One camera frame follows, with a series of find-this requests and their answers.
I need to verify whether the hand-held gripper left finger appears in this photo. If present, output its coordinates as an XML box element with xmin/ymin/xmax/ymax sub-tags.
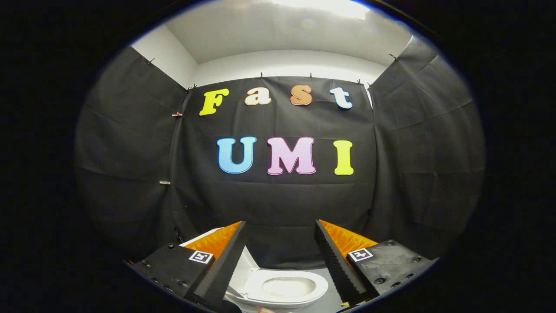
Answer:
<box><xmin>130</xmin><ymin>220</ymin><xmax>247</xmax><ymax>313</ymax></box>

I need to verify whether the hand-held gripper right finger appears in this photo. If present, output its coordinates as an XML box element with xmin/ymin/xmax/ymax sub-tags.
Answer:
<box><xmin>314</xmin><ymin>219</ymin><xmax>438</xmax><ymax>307</ymax></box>

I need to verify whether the white toilet lid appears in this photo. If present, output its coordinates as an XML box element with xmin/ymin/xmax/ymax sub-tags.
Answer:
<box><xmin>228</xmin><ymin>245</ymin><xmax>262</xmax><ymax>298</ymax></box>

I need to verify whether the white toilet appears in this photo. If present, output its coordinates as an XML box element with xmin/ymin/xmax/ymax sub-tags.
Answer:
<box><xmin>179</xmin><ymin>227</ymin><xmax>344</xmax><ymax>313</ymax></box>

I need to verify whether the black backdrop cloth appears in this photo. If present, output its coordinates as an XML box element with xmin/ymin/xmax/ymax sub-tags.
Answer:
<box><xmin>74</xmin><ymin>35</ymin><xmax>486</xmax><ymax>269</ymax></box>

